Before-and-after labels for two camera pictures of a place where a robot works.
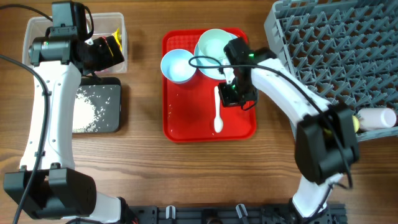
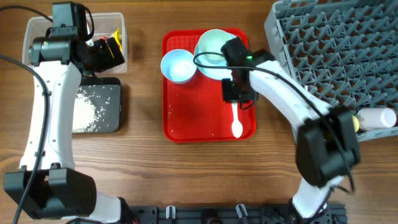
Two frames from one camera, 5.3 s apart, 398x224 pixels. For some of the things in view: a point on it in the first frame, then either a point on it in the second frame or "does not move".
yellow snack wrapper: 117,36 does not move
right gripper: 228,101 does not move
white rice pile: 84,116 does not move
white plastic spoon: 218,123 → 237,127
